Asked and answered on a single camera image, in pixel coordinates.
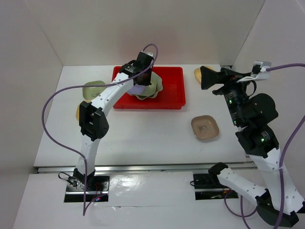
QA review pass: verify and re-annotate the aluminium rail front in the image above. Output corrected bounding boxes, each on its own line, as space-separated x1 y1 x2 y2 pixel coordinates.
37 161 259 174

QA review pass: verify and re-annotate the green scalloped bowl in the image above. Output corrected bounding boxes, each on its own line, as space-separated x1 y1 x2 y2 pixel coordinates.
127 72 163 100

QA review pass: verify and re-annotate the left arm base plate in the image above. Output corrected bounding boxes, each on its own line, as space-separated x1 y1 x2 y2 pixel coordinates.
64 176 110 203

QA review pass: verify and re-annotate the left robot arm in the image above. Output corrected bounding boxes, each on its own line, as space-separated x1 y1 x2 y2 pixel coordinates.
73 51 154 190

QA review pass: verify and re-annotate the purple square panda plate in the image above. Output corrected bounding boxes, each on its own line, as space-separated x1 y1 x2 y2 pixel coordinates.
127 84 146 95

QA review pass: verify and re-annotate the aluminium rail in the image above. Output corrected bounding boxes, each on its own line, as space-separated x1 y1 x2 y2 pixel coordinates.
37 161 259 174
220 65 232 70

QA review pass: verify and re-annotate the aluminium rail right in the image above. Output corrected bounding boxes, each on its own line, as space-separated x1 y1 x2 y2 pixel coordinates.
220 65 232 70

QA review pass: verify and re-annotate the pink-brown square panda plate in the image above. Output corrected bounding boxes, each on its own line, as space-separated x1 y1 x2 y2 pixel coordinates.
191 115 220 141

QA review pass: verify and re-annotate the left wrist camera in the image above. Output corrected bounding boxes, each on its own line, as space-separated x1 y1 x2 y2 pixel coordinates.
142 51 154 59

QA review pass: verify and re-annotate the green square plate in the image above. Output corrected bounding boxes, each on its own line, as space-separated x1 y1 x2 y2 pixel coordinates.
82 81 106 100

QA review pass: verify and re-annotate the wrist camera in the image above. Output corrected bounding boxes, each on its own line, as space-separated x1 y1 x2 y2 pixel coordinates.
237 61 271 83
142 51 154 59

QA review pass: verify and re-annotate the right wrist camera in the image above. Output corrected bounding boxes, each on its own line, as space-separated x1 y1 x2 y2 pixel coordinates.
237 61 271 83

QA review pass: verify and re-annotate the red plastic bin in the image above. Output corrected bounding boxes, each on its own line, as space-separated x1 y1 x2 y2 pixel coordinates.
113 66 186 110

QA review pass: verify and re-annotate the yellow square plate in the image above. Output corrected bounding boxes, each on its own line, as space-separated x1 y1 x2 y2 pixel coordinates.
75 103 81 121
194 66 215 84

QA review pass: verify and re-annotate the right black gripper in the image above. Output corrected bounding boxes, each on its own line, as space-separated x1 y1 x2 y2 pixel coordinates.
198 64 251 125

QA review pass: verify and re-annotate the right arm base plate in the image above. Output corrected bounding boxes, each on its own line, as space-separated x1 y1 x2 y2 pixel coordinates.
190 173 238 200

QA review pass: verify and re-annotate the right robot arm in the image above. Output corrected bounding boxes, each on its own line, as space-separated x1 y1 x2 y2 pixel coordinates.
194 61 305 228

